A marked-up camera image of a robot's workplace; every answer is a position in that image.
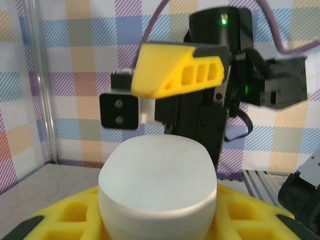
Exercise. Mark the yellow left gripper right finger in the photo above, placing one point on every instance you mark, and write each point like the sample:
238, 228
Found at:
250, 215

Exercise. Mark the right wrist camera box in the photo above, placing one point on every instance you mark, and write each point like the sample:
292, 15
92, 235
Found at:
119, 113

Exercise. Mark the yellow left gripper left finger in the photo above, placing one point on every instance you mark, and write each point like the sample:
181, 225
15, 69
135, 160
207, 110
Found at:
62, 212

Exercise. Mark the white oval earbud charging case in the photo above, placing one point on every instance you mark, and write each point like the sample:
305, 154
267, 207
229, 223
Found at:
157, 175

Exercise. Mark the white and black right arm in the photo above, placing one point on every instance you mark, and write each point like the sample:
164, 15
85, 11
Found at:
300, 200

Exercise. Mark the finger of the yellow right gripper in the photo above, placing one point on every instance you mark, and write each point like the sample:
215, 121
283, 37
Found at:
160, 67

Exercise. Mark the aluminium frame post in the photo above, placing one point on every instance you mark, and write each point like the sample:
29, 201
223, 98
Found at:
42, 87

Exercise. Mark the long aluminium base rail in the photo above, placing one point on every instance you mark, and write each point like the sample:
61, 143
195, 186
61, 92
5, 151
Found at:
262, 185

